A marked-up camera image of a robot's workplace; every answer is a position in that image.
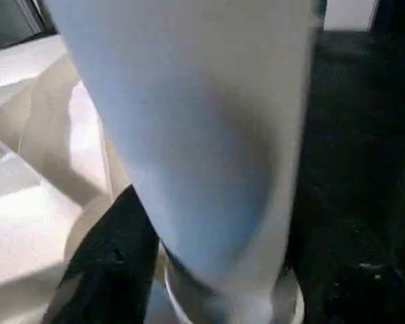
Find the white plastic table top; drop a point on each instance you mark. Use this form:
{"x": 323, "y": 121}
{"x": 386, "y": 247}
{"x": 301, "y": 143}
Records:
{"x": 34, "y": 169}

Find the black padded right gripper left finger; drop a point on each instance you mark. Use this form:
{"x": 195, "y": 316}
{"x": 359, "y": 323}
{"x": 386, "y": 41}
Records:
{"x": 111, "y": 270}

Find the black work mat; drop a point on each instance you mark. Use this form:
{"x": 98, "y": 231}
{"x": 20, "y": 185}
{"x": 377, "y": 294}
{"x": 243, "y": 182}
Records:
{"x": 364, "y": 135}

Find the white plastic table leg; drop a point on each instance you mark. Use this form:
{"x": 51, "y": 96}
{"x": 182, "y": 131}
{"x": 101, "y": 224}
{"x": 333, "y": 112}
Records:
{"x": 202, "y": 135}

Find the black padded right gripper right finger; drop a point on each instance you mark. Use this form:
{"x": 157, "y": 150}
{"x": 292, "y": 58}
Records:
{"x": 351, "y": 290}

